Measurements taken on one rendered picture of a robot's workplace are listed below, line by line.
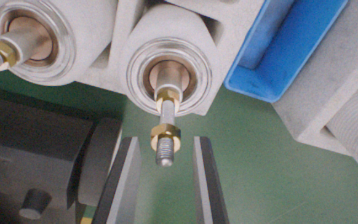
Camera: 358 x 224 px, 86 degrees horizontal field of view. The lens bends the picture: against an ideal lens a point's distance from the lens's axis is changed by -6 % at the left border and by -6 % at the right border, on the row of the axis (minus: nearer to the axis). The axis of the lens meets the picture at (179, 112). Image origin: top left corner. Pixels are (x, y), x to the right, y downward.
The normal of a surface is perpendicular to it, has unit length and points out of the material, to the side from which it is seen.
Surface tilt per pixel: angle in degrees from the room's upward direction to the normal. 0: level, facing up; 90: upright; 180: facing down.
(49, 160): 46
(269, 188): 0
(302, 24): 88
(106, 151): 61
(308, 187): 0
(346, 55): 90
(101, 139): 74
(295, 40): 88
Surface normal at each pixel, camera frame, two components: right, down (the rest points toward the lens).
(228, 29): 0.01, 0.59
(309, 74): -0.95, -0.26
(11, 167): 0.23, -0.13
